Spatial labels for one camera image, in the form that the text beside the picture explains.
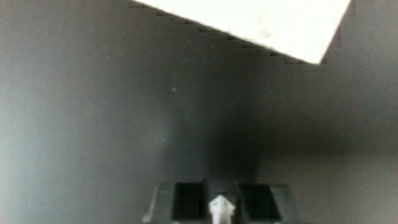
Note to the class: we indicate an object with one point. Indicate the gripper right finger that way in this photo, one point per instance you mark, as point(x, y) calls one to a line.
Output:
point(268, 204)

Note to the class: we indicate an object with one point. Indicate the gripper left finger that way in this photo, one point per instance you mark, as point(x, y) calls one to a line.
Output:
point(179, 205)

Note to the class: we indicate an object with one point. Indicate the white chair leg tagged cube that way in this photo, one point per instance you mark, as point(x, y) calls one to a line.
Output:
point(221, 210)

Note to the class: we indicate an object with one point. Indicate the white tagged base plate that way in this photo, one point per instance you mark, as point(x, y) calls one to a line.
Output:
point(287, 25)

